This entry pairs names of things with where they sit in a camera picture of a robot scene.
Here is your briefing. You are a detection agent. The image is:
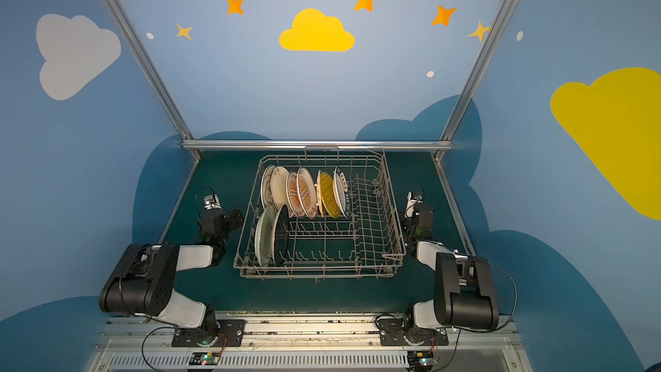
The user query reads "pale green floral plate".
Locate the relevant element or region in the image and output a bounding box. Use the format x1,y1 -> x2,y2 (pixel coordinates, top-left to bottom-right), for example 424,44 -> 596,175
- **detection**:
255,206 -> 277,267

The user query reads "white plate black emblem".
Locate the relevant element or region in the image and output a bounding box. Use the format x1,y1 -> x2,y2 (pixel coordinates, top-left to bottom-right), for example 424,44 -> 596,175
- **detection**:
260,165 -> 275,209

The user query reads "dark black plate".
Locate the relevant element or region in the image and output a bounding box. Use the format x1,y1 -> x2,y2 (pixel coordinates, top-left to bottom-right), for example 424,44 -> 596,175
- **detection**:
272,205 -> 290,266

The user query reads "cream plate floral rim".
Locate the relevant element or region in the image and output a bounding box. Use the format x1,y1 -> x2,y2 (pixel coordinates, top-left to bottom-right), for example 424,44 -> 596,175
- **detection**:
270,166 -> 289,211

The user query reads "white plate green text rim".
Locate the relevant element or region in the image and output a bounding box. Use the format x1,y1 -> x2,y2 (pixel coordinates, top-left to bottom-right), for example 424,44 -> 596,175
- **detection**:
333,167 -> 349,217

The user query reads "yellow woven plate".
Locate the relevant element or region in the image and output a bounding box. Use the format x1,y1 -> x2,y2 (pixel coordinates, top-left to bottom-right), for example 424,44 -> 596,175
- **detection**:
318,172 -> 341,218

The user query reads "orange woven plate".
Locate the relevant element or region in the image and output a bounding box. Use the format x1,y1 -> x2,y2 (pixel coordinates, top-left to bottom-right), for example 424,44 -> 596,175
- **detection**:
315,170 -> 326,218

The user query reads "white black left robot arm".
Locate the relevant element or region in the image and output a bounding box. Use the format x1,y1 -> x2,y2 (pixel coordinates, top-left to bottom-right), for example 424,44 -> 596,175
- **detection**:
99,208 -> 244,335

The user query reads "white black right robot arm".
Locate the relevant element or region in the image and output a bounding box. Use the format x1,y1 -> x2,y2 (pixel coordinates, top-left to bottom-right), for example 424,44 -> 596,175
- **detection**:
403,201 -> 499,332

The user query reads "left green circuit board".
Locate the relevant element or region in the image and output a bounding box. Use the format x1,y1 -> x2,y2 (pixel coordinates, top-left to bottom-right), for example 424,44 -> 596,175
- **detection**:
189,352 -> 221,366

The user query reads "green circuit board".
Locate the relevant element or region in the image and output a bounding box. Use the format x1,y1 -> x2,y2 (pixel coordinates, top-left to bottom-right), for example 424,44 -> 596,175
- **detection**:
407,351 -> 436,371
189,352 -> 221,366

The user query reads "right green circuit board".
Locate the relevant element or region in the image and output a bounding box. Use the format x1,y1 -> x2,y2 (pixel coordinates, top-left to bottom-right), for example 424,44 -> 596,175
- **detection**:
407,351 -> 436,371

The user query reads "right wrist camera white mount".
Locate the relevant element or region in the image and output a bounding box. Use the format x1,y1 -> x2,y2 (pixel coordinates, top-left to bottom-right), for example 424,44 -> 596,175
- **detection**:
404,191 -> 423,218

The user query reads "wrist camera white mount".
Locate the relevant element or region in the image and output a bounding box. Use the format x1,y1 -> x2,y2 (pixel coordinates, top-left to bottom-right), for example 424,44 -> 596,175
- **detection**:
404,191 -> 423,218
203,194 -> 222,210

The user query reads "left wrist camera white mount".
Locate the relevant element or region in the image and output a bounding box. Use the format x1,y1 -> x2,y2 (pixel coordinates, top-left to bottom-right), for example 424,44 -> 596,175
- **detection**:
203,194 -> 222,210

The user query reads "grey wire dish rack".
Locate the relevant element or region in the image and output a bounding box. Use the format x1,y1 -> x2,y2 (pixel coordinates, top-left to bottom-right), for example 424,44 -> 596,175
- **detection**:
233,152 -> 406,280

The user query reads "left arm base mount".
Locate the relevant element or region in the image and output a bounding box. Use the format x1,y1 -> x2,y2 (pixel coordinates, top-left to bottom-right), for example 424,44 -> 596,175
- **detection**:
171,319 -> 246,348

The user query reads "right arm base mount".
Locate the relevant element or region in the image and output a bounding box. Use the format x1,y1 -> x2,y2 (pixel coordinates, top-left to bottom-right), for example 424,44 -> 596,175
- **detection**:
375,317 -> 449,347

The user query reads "horizontal aluminium frame bar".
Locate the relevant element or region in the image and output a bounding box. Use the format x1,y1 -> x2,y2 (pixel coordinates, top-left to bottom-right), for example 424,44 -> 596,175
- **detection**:
182,139 -> 453,151

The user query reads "aluminium rail base frame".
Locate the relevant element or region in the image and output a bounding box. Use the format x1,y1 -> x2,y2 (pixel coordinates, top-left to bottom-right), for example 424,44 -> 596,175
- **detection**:
85,312 -> 532,371

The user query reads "right diagonal aluminium post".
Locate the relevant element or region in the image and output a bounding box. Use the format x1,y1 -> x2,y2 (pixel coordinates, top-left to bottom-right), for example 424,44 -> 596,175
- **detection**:
433,0 -> 519,165

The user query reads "diagonal aluminium post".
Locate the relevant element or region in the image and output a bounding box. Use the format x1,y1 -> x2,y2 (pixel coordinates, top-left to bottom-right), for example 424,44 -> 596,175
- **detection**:
433,0 -> 519,165
101,0 -> 194,142

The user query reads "left diagonal aluminium post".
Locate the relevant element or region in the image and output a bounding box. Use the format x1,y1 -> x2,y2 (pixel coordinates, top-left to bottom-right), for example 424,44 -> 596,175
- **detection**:
101,0 -> 194,142

